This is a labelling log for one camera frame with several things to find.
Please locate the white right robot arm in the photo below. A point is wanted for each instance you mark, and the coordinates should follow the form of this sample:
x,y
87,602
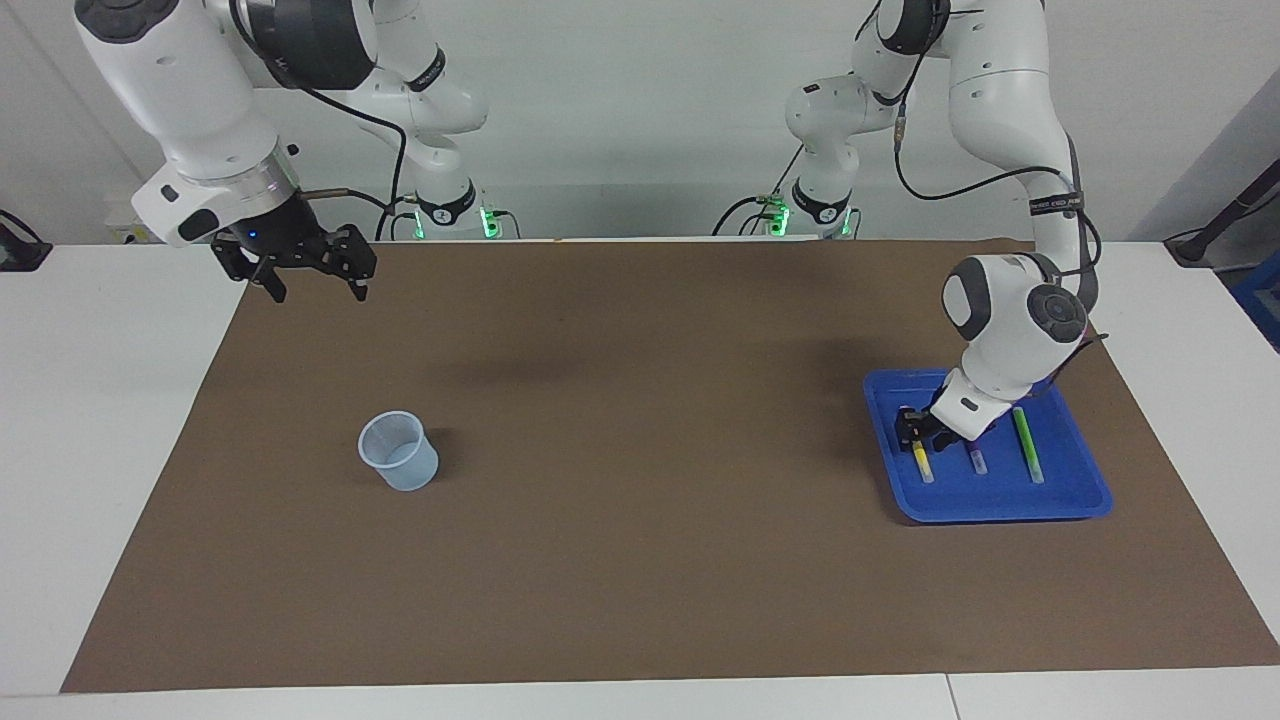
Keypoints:
x,y
190,90

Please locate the blue plastic tray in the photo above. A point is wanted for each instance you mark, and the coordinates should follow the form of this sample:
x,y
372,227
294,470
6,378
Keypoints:
x,y
990,500

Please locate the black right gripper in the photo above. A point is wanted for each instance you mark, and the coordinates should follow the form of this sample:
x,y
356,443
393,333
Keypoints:
x,y
280,230

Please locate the blue box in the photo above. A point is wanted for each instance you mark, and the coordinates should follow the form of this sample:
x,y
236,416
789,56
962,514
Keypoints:
x,y
1262,315

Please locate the white power socket box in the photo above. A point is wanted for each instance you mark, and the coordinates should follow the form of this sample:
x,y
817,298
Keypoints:
x,y
120,225

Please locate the green pen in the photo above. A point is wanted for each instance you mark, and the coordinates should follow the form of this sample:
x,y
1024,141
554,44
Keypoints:
x,y
1026,445

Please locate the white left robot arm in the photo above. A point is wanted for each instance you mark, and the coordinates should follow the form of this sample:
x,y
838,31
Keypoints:
x,y
1010,330

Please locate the brown table mat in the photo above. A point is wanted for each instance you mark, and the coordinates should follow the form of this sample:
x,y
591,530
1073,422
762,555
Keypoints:
x,y
640,560

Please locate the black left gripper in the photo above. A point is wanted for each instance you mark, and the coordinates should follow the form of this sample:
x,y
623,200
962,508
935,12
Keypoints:
x,y
940,428

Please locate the purple pen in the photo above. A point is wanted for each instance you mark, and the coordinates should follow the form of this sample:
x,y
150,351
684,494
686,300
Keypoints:
x,y
976,462

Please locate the black stand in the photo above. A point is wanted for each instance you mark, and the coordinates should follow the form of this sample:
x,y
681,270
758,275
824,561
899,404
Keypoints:
x,y
1235,210

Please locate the translucent plastic cup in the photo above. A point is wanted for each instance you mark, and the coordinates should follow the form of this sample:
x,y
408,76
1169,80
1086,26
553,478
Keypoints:
x,y
410,475

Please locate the yellow pen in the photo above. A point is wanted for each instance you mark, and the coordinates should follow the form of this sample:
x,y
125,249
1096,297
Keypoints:
x,y
924,468

